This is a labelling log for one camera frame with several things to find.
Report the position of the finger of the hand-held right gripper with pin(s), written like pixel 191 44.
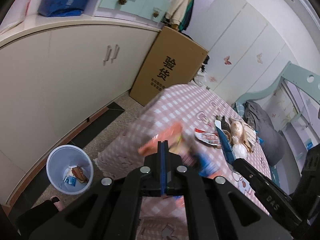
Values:
pixel 265 192

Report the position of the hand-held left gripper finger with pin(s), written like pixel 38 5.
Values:
pixel 167 172
pixel 161 170

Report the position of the orange snack packet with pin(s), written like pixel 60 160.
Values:
pixel 155 142

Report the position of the long blue packet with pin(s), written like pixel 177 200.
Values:
pixel 225 142

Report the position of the light blue plastic bin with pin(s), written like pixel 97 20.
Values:
pixel 56 167

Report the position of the white knotted plastic bag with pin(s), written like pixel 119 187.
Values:
pixel 239 148

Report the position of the red white wrapper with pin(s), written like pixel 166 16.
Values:
pixel 207 137

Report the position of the grey blanket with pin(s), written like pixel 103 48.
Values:
pixel 270 135

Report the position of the pink checked tablecloth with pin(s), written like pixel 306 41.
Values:
pixel 180 105

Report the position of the bread in clear bag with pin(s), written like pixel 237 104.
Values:
pixel 237 128

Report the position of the grey checked cloth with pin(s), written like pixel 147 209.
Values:
pixel 249 118

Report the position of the brown paper carton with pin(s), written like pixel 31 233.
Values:
pixel 80 174

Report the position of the blue checked pillow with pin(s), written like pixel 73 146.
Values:
pixel 239 108

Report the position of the white blue carton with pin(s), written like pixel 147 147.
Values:
pixel 70 180

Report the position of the white crumpled cloth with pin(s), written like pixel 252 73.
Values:
pixel 201 76

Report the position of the small pink butterfly sticker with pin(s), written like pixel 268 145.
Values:
pixel 212 79

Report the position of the large cardboard box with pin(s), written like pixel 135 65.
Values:
pixel 170 62

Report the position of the pink slipper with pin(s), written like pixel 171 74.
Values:
pixel 58 203

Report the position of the white cabinet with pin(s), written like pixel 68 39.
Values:
pixel 62 85

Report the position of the person's dark trouser leg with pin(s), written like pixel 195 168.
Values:
pixel 37 220

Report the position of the pale butterfly sticker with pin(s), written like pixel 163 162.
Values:
pixel 259 58

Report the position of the white wardrobe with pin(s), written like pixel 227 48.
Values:
pixel 240 35

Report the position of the pinecone drawer knob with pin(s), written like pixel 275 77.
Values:
pixel 155 14
pixel 122 0

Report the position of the green hanging garment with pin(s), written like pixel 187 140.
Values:
pixel 188 15

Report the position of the beige hanging garment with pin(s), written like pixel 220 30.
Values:
pixel 178 2

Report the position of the mint drawer box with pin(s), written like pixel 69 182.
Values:
pixel 140 2

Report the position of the white plastic bag red print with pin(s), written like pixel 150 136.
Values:
pixel 15 17

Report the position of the mint bed frame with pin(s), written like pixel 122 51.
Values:
pixel 290 75

